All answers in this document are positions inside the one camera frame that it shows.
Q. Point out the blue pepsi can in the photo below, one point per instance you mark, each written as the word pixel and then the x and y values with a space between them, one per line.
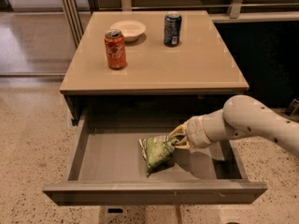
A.
pixel 172 26

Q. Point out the green jalapeno chip bag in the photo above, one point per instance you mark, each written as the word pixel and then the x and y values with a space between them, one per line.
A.
pixel 157 150

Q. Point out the white paper bowl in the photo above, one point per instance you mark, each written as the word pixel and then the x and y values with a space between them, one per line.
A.
pixel 131 30

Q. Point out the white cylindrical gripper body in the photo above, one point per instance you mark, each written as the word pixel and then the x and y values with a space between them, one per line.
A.
pixel 194 132

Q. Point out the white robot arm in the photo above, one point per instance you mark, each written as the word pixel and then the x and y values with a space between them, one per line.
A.
pixel 240 117

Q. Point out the tan top drawer cabinet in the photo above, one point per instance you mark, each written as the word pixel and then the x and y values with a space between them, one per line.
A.
pixel 201 64

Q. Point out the red coca-cola can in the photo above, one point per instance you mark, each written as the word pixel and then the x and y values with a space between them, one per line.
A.
pixel 115 49

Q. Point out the open grey top drawer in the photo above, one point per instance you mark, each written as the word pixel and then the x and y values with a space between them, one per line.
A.
pixel 106 166

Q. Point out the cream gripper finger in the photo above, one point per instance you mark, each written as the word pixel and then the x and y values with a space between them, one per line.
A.
pixel 182 143
pixel 179 130

